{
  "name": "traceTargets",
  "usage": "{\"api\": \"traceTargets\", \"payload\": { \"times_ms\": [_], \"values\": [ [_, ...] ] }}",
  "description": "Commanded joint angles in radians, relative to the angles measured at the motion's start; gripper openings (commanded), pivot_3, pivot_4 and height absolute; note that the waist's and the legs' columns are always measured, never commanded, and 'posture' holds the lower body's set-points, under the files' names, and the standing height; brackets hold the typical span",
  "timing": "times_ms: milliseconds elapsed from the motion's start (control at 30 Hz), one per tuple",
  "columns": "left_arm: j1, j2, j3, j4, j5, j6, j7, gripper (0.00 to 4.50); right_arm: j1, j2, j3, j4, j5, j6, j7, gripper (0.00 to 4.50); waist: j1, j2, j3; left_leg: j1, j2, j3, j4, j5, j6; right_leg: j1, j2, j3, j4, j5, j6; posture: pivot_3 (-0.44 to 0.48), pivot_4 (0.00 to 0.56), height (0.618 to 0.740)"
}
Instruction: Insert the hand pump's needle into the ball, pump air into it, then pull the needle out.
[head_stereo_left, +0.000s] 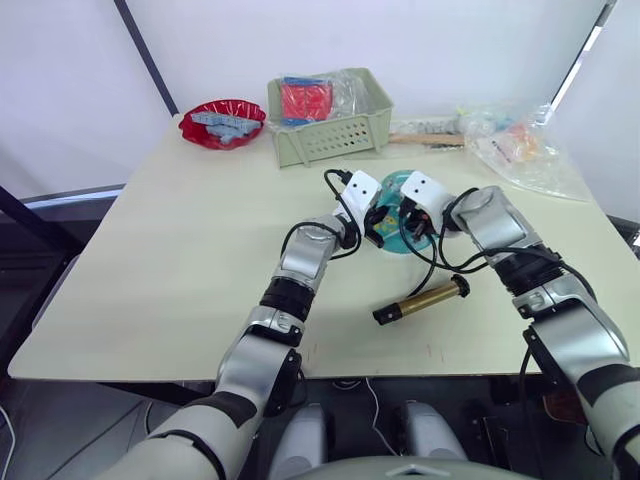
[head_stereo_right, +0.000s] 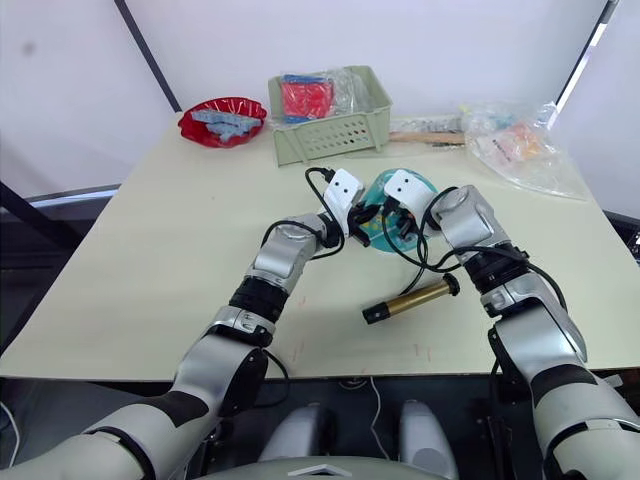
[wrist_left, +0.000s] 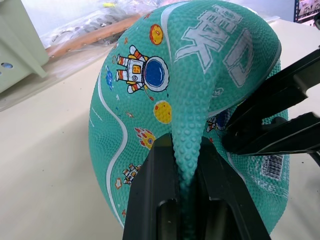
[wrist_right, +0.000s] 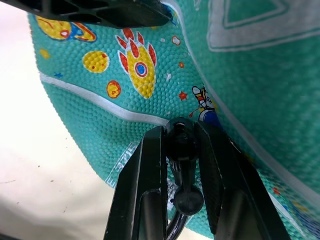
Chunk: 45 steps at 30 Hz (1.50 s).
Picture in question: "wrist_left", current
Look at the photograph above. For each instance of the pale green perforated plastic basket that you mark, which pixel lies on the pale green perforated plastic basket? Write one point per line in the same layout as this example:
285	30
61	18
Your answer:
15	50

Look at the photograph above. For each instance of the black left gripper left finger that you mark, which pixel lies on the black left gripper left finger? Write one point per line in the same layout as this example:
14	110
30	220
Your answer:
150	195

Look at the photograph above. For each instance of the wooden stick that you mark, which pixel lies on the wooden stick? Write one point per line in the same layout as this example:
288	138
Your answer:
100	32

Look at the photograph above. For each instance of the teal deflated astronaut-print ball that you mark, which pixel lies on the teal deflated astronaut-print ball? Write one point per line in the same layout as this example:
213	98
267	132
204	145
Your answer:
140	105

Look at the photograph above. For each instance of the clear bag of metal hardware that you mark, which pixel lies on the clear bag of metal hardware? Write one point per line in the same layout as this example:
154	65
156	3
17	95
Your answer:
75	17

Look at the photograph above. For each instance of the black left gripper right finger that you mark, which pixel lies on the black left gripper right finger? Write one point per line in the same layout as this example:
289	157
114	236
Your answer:
225	200

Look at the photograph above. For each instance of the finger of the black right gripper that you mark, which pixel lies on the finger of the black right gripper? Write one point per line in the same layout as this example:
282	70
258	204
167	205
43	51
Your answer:
275	97
280	140

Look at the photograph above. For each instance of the dark background shelf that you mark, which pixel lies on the dark background shelf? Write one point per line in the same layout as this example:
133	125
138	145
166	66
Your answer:
306	12

